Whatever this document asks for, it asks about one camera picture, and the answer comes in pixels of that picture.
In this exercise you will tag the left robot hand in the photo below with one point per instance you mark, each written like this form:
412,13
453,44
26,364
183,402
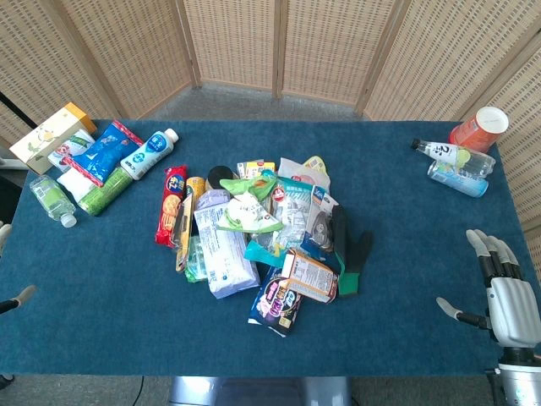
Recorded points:
19,295

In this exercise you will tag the blue carded mouse pack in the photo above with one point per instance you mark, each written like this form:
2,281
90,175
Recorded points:
321,220

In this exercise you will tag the orange edged blister pack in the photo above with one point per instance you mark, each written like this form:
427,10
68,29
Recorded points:
184,234

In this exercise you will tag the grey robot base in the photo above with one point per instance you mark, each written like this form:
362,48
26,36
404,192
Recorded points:
258,391

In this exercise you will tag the light blue drink can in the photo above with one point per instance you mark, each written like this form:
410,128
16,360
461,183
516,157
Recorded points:
458,182

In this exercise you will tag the crumpled green bag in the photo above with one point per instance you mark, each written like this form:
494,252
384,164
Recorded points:
249,184

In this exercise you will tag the woven rattan folding screen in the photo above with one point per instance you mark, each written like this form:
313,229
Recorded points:
139,51

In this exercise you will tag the green card piece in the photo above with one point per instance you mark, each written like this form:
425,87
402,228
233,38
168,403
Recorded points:
350,284

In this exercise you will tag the plain white tissue packet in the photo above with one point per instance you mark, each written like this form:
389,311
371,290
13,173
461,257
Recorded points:
72,182

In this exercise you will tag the clear bottle green label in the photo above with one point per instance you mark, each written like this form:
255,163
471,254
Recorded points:
51,201

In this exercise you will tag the green transparent candy packet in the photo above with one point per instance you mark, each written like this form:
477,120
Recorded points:
195,262

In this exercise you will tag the white wet wipes pack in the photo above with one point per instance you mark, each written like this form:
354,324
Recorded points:
226,258

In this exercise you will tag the black round lidded container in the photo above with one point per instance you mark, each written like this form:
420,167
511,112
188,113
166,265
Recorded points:
222,175

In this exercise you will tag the white snack pack red fruit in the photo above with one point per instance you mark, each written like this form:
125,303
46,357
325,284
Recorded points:
69,148

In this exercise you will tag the green cylinder pack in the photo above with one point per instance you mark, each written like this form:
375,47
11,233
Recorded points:
103,194

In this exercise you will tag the white and orange tissue box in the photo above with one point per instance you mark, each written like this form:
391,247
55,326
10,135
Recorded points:
46,137

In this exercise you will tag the red cracker pack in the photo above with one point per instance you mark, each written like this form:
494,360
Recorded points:
171,205

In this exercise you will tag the green white pouch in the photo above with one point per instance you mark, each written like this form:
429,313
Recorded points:
247,213

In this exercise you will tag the orange paper cup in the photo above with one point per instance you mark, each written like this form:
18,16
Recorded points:
479,127

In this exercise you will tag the black work glove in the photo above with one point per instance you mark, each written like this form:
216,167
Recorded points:
351,245

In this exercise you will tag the yellow cylindrical can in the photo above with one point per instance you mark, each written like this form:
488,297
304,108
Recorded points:
195,188

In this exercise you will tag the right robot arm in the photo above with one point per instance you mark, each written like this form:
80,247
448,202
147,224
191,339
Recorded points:
520,376

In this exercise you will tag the yellow and red small box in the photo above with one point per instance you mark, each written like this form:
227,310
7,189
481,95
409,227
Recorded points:
253,168

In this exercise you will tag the lavender soft pack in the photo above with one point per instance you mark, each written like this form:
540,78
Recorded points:
211,199

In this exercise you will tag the blue snack bag red edge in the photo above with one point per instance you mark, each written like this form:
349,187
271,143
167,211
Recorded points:
103,152

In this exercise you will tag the teal plastic snack packet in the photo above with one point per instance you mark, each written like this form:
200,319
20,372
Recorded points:
260,254

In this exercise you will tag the clear bottle black cap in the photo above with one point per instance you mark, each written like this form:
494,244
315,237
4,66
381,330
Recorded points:
456,154

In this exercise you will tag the blue table cloth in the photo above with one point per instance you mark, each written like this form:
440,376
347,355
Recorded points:
105,304

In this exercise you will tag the orange and white carton box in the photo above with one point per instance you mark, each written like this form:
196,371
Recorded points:
310,277

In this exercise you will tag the white bag yellow print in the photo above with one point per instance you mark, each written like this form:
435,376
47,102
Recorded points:
304,169

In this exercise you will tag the dark purple snack bag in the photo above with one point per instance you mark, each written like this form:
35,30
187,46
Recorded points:
274,308

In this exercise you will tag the white milk bottle blue label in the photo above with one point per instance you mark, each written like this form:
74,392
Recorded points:
148,154

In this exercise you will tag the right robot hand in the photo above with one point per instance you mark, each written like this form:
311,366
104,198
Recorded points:
511,308

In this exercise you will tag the clear plastic wrapper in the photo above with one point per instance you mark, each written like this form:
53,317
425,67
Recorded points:
283,239

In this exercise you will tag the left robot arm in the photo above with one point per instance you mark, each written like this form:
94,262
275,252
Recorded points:
5,380

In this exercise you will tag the blue and white blister pack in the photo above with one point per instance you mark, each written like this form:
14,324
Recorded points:
293,207

